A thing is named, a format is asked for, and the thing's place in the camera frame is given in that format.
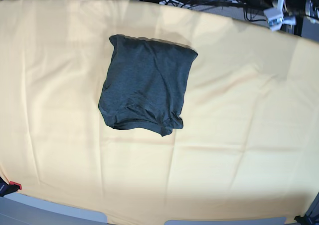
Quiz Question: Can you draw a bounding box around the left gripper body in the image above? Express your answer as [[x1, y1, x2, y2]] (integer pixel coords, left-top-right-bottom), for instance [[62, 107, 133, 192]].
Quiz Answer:
[[264, 0, 307, 31]]

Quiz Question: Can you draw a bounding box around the dark grey long-sleeve shirt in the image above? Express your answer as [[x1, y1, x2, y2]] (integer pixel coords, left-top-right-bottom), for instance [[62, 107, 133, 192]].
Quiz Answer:
[[98, 34, 198, 136]]

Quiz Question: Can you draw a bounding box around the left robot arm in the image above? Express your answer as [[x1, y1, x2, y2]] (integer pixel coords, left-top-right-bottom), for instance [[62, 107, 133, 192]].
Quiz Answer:
[[247, 0, 319, 36]]

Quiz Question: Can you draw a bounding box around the yellow table cloth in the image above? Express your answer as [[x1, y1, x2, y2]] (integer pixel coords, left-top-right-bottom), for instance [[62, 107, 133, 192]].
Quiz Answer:
[[0, 0, 319, 225]]

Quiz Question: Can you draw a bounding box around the black clamp right corner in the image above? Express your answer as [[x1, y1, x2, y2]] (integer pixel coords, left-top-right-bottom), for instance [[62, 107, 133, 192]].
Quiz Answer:
[[295, 215, 317, 225]]

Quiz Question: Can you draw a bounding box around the red and black clamp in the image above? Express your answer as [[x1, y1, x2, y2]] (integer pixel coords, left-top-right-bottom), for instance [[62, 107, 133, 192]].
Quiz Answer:
[[0, 178, 22, 197]]

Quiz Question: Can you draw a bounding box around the tangle of black cables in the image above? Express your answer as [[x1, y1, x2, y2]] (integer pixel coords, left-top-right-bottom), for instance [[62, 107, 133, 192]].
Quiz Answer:
[[243, 0, 270, 22]]

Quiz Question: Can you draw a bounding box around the black table leg post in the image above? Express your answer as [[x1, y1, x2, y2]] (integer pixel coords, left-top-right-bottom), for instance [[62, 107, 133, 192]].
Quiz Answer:
[[294, 16, 304, 37]]

